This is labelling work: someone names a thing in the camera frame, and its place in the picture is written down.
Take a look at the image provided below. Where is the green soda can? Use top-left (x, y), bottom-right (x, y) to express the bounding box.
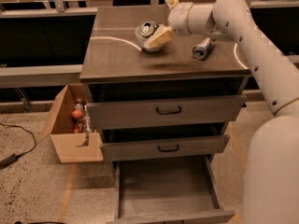
top-left (139, 20), bottom-right (160, 37)

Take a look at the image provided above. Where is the grey metal drawer cabinet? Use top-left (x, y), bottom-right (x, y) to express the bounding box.
top-left (78, 3), bottom-right (257, 224)

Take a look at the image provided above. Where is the middle grey drawer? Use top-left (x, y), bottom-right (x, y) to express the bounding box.
top-left (101, 135), bottom-right (230, 161)

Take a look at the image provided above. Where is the bottom open grey drawer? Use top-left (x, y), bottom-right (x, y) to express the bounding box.
top-left (107, 156), bottom-right (235, 224)

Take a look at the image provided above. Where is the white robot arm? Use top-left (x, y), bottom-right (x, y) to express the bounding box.
top-left (144, 0), bottom-right (299, 224)

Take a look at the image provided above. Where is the white ceramic bowl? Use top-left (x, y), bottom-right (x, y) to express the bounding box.
top-left (135, 26), bottom-right (163, 52)

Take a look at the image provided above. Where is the blue silver energy drink can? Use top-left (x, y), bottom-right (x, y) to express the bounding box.
top-left (192, 37), bottom-right (215, 60)

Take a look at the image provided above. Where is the grey metal rail frame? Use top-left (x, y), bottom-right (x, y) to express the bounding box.
top-left (0, 0), bottom-right (299, 88)

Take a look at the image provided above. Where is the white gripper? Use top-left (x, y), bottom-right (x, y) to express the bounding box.
top-left (143, 0), bottom-right (193, 49)

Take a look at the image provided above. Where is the open cardboard box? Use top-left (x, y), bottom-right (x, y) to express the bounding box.
top-left (37, 84), bottom-right (104, 163)

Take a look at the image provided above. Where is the top grey drawer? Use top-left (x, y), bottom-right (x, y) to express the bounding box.
top-left (87, 95), bottom-right (245, 130)

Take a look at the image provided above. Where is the orange fruit in box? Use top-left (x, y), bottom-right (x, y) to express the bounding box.
top-left (72, 109), bottom-right (83, 120)

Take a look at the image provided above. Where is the black power cable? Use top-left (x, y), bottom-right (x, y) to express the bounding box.
top-left (0, 122), bottom-right (37, 169)

